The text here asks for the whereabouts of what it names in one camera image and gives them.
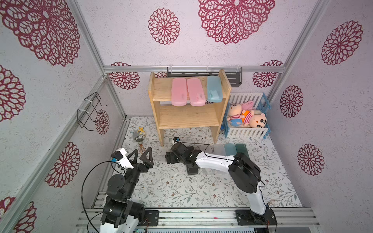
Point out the light blue pencil case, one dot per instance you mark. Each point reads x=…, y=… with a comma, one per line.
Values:
x=214, y=89

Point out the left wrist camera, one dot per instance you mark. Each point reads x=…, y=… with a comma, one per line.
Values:
x=119, y=157

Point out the black wall shelf rack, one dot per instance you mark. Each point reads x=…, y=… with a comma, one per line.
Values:
x=235, y=78

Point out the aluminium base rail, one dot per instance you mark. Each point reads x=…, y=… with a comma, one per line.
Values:
x=282, y=220

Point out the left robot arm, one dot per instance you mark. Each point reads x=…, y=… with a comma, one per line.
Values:
x=120, y=214

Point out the wooden two-tier shelf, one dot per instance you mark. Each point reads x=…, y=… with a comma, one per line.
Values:
x=176, y=117

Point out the teal pencil case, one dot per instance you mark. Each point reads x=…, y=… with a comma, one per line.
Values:
x=230, y=149

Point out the black wire wall rack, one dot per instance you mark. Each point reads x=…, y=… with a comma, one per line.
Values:
x=84, y=115

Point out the pink plush doll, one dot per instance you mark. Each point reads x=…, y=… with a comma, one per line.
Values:
x=237, y=113

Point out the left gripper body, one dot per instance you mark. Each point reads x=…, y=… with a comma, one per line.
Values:
x=138, y=168

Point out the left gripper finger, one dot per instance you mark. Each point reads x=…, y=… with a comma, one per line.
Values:
x=133, y=157
x=147, y=158

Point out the black pencil case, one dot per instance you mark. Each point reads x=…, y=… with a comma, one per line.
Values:
x=192, y=170

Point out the clear pencil case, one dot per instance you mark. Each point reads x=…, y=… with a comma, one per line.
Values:
x=207, y=149
x=219, y=149

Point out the blue white toy crib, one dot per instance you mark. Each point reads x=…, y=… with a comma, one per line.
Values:
x=260, y=103

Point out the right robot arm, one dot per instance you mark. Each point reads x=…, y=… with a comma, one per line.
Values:
x=243, y=171

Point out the small toy with yellow star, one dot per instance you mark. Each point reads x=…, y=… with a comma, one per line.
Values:
x=139, y=137

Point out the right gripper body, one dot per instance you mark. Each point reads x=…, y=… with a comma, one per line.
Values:
x=172, y=157

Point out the dark green pencil case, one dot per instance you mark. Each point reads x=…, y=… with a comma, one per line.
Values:
x=241, y=148

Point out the pink pencil case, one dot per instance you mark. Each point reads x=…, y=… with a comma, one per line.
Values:
x=179, y=92
x=196, y=92

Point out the orange striped plush doll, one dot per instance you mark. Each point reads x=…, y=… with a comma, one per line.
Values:
x=253, y=119

